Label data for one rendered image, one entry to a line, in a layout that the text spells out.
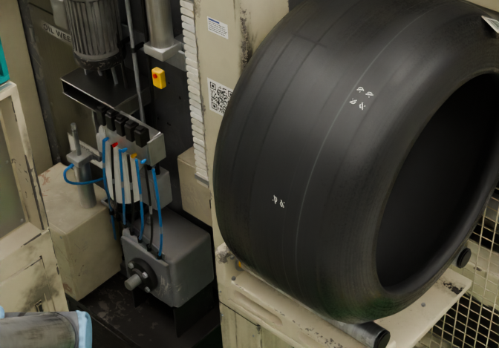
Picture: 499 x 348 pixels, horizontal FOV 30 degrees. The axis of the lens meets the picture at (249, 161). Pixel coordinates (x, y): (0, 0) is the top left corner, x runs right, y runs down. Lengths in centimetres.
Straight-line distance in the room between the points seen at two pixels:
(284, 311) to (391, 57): 63
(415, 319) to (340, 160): 62
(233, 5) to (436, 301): 75
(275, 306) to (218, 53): 51
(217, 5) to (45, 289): 79
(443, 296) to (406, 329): 12
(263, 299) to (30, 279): 52
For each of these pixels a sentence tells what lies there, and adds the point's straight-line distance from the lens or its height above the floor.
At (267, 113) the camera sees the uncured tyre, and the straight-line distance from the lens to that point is 146.
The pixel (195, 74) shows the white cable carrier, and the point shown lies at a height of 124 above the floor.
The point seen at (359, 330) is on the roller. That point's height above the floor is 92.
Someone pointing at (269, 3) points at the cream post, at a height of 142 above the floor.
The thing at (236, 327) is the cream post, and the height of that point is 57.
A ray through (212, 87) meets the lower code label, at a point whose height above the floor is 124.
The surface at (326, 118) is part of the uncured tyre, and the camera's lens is 141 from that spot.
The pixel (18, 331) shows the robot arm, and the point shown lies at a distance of 136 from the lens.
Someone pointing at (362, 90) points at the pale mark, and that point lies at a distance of 140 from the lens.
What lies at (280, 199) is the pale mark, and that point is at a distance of 145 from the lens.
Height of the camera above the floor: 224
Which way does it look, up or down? 39 degrees down
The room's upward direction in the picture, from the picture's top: 3 degrees counter-clockwise
